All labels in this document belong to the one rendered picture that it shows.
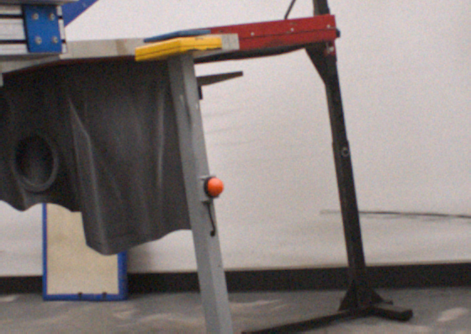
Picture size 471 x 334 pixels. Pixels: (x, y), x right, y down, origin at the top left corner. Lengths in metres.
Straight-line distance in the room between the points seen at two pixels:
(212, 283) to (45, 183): 0.45
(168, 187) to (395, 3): 2.03
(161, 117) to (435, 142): 1.95
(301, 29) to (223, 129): 1.34
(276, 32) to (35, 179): 1.44
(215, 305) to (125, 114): 0.51
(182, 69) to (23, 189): 0.51
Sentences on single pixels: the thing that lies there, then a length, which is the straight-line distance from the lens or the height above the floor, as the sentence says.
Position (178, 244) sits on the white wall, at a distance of 5.18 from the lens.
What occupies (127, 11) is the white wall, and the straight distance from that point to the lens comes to 5.28.
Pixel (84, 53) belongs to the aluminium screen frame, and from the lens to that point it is 2.24.
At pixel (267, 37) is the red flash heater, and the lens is 3.61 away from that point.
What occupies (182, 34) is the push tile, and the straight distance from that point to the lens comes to 2.13.
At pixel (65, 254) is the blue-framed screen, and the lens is 5.59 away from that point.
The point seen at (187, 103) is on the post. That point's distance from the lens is 2.16.
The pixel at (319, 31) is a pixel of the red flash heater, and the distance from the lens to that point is 3.69.
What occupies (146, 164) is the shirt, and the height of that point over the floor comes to 0.71.
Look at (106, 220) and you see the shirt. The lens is 2.38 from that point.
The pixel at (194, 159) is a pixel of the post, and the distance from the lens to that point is 2.15.
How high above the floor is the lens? 0.76
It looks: 3 degrees down
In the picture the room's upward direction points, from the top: 8 degrees counter-clockwise
